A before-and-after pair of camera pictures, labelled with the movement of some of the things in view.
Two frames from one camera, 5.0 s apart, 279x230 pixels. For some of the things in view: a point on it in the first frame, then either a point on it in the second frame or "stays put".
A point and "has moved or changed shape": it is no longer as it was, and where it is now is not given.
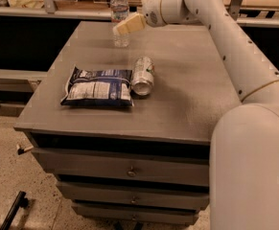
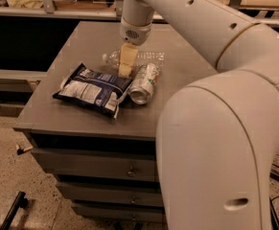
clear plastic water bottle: (120, 11) -> (143, 57)
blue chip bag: (99, 87) has moved or changed shape
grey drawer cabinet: (133, 166) stays put
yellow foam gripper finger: (133, 23) -> (128, 53)
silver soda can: (143, 80) has moved or changed shape
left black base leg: (21, 201) stays put
